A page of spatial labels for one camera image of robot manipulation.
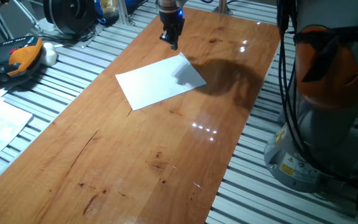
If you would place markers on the blue object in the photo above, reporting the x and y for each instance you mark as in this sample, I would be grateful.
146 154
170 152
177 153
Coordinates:
97 7

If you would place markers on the black and orange teach pendant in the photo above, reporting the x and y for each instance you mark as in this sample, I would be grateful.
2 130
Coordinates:
23 57

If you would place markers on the metal post with base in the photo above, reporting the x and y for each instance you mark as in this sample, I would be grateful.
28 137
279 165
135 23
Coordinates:
223 6

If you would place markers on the white paper sheet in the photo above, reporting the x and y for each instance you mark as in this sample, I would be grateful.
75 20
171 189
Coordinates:
154 81

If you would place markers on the black round device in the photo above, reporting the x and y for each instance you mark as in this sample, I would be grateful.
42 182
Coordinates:
70 15

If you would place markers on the wooden board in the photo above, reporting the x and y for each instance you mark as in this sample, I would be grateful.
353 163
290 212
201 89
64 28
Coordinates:
104 161

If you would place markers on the blue container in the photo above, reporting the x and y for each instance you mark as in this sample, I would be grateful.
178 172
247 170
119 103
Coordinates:
132 4

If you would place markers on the white rounded object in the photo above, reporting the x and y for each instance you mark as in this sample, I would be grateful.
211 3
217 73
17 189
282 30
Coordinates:
49 56

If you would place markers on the jar with yellow content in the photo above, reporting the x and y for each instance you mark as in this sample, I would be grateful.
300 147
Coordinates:
109 9

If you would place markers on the aluminium profile post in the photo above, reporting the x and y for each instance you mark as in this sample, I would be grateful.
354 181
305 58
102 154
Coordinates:
121 9

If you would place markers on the printed paper document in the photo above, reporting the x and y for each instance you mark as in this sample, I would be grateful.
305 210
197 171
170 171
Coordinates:
2 124

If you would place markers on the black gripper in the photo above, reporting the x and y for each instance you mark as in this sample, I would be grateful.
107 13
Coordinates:
171 20

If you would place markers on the grey flat base plate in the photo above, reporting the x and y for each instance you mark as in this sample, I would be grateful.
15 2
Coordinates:
93 37

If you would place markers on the thin metal rod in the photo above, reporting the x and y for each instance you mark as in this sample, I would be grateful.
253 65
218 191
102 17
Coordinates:
26 14

